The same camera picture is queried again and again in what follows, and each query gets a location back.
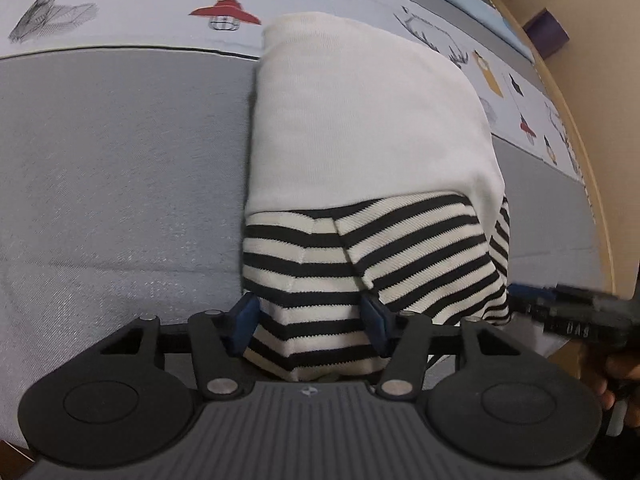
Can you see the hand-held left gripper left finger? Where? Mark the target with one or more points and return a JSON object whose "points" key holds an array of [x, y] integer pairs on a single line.
{"points": [[244, 321]]}

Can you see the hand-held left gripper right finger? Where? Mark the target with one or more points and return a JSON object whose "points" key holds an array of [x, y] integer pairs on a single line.
{"points": [[376, 325]]}

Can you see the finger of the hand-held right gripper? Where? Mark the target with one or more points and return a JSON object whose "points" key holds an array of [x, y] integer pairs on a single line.
{"points": [[530, 294]]}

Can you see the black white striped shirt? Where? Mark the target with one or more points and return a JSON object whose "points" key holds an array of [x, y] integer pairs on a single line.
{"points": [[360, 125]]}

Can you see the person's right hand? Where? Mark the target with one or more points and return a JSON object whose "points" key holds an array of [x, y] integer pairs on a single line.
{"points": [[617, 385]]}

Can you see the grey printed bed sheet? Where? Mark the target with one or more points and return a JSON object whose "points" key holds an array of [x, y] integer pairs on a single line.
{"points": [[125, 160]]}

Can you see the purple box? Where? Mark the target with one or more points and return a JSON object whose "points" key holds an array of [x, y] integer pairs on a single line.
{"points": [[547, 32]]}

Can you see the wooden bed frame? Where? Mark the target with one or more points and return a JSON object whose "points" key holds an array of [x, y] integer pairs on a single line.
{"points": [[590, 150]]}

